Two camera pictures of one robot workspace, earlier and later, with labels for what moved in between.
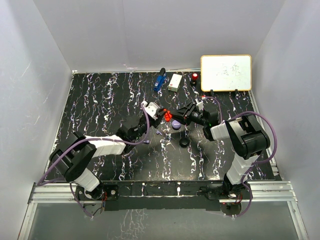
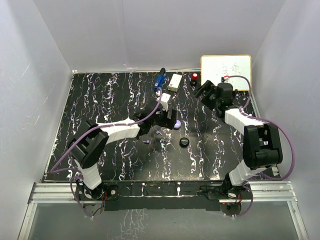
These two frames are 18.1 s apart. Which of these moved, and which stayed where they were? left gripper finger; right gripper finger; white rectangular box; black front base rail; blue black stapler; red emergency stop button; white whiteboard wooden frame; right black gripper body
Moved: right gripper finger; right black gripper body; left gripper finger
Stayed: white whiteboard wooden frame; blue black stapler; red emergency stop button; black front base rail; white rectangular box
